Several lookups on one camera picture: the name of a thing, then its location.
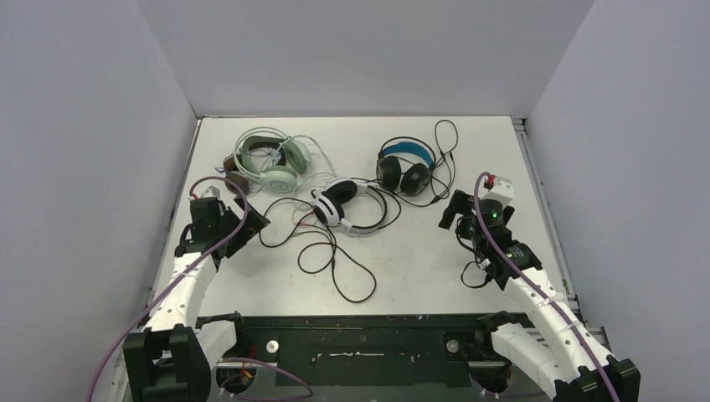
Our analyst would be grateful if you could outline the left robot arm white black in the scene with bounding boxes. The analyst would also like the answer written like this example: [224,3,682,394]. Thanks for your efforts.
[122,197,270,401]

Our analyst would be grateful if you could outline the brown headphones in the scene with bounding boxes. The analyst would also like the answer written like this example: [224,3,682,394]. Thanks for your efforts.
[223,142,279,195]

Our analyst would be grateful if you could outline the black blue headphones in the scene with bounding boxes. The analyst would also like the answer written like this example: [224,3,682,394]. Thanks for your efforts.
[376,136,436,197]

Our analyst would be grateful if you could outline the mint green headphones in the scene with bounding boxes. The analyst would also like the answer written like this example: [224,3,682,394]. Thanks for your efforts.
[233,126,311,193]

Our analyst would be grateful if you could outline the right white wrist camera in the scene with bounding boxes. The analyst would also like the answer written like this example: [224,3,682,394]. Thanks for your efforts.
[482,174,514,208]

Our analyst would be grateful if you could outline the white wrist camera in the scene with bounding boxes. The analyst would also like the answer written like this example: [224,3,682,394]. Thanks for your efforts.
[199,186,220,198]
[482,174,514,208]

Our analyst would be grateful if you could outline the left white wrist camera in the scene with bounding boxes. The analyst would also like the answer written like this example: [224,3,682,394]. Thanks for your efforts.
[199,186,220,198]

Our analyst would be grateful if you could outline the thin black headphone cable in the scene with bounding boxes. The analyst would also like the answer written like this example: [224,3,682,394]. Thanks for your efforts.
[396,119,460,209]

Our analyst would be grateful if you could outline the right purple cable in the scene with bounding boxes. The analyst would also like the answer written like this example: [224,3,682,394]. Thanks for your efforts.
[472,172,622,402]

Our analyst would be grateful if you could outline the purple cable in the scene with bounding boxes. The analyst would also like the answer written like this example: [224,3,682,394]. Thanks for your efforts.
[85,176,315,402]
[472,172,622,402]

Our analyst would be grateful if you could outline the aluminium frame rail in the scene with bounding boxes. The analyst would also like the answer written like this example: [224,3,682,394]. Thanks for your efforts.
[506,118,611,377]

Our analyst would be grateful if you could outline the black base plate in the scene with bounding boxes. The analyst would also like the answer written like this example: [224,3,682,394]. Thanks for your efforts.
[226,314,511,390]

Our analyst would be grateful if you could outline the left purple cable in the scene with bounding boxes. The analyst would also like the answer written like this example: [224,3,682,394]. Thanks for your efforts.
[85,176,315,402]

